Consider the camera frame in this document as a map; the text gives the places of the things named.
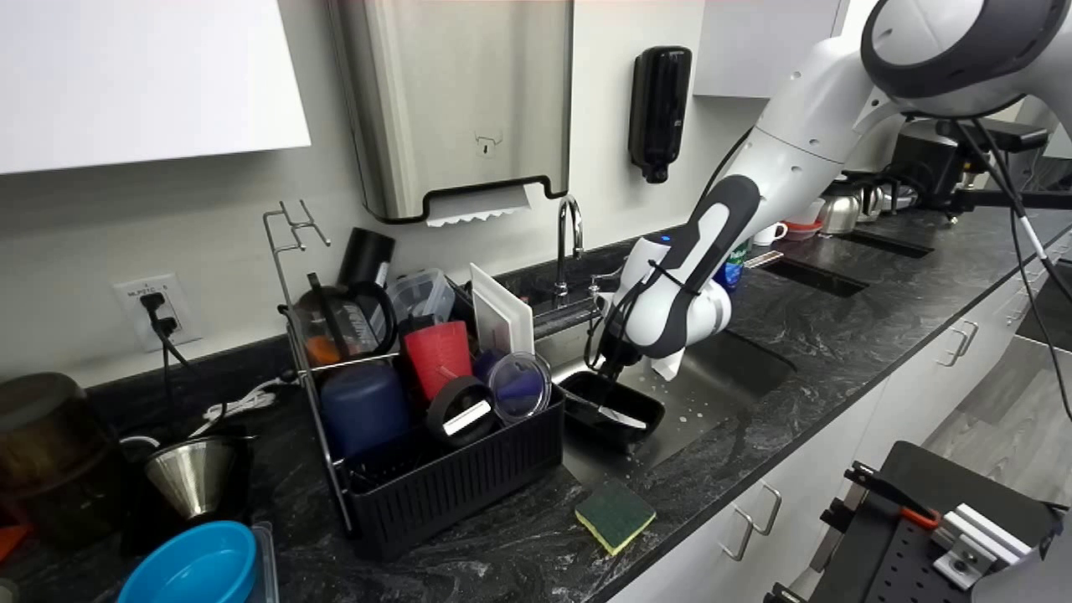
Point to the brown jar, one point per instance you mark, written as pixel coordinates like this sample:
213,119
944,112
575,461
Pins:
46,447

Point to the black mug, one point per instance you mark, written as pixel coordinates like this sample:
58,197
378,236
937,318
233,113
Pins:
367,254

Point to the blue bowl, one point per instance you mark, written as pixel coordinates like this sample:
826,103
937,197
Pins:
190,565

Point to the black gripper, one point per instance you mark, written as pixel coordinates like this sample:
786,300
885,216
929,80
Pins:
621,347

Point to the clear round lid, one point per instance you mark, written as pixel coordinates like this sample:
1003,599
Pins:
522,385

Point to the steel paper towel dispenser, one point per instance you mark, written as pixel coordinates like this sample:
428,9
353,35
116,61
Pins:
457,100

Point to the black lunchbox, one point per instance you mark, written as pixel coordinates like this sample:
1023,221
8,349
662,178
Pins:
581,413

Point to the stainless steel bowl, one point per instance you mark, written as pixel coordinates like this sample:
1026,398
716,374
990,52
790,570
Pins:
192,472

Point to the red cup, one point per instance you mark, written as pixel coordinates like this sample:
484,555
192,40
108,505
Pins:
437,356

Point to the white wall outlet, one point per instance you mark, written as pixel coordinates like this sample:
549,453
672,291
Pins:
157,304

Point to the silver kettle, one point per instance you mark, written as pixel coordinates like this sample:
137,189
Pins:
846,216

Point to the black soap dispenser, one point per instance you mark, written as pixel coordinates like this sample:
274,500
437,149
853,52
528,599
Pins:
659,112

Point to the blue dish soap bottle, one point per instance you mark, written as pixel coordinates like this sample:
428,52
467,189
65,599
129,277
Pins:
732,277

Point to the dark glass pot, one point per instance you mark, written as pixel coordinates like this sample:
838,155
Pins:
346,322

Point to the clear plastic container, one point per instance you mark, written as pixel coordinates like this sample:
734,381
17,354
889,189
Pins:
424,294

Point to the black cup white label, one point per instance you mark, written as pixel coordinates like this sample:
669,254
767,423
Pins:
464,417

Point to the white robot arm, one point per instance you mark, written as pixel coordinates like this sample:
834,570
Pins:
807,120

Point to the black tool cart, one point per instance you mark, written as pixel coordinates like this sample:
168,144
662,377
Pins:
927,536

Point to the silver butter knife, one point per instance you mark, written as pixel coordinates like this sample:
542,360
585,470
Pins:
621,417

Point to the black dish rack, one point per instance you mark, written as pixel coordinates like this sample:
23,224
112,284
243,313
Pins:
447,489

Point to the tall chrome faucet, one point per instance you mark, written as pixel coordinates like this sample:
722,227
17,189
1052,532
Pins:
570,239

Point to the blue cup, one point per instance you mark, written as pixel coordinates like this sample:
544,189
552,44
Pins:
362,409

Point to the green yellow sponge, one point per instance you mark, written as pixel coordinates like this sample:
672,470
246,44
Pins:
616,518

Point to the white wall cabinet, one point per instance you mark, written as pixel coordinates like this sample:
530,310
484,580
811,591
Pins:
146,77

